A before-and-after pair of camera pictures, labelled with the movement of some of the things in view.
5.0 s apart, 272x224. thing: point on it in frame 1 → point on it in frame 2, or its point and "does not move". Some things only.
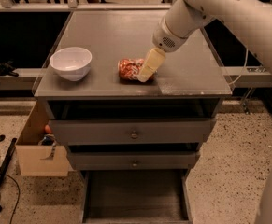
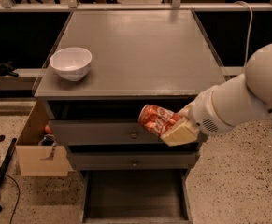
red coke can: x=129 y=69 → x=156 y=119
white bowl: x=72 y=63 does not move
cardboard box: x=40 y=161 does not move
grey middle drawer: x=131 y=161 does not move
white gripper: x=165 y=40 → x=204 y=113
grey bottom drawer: x=136 y=196 does not move
